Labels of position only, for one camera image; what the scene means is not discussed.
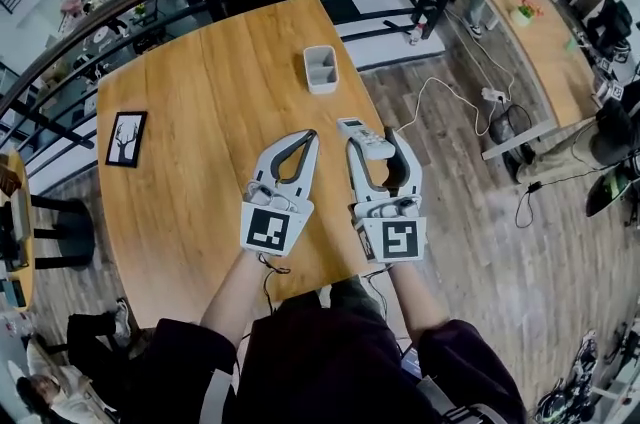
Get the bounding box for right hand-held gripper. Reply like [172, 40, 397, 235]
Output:
[346, 126, 429, 264]

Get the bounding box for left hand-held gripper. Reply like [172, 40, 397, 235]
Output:
[240, 129, 321, 259]

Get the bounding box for white remote control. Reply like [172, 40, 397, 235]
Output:
[335, 116, 397, 161]

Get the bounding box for white rectangular container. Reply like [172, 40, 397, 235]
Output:
[302, 44, 342, 96]

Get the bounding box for person's right forearm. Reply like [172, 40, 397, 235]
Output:
[388, 261, 452, 346]

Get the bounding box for person's left forearm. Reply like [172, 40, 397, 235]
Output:
[199, 250, 272, 349]

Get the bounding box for wooden table with white legs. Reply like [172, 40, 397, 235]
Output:
[95, 0, 427, 331]

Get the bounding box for black framed deer picture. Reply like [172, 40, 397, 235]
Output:
[104, 110, 150, 170]

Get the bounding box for person's dark purple garment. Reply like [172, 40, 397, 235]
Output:
[127, 275, 527, 424]

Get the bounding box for long wooden table white legs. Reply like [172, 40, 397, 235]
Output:
[461, 0, 600, 162]

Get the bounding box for white pot with flowers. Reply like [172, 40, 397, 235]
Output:
[509, 0, 546, 29]

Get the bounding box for black and green board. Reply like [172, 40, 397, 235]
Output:
[584, 160, 635, 220]

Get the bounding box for round yellow table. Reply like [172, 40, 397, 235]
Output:
[0, 148, 37, 314]

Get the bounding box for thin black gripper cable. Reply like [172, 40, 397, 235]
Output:
[256, 251, 292, 313]
[360, 261, 401, 323]

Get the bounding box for white floor cable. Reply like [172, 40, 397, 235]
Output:
[393, 6, 517, 139]

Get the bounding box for black wire waste bin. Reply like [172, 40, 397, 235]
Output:
[488, 103, 533, 146]

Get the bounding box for black floor cable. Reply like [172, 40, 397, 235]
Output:
[514, 161, 621, 230]

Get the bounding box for black round pedestal base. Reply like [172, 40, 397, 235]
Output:
[28, 195, 97, 271]

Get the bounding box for grey harness strap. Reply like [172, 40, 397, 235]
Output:
[197, 369, 236, 424]
[417, 374, 501, 424]

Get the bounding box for pile of black cables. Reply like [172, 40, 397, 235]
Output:
[533, 328, 640, 424]

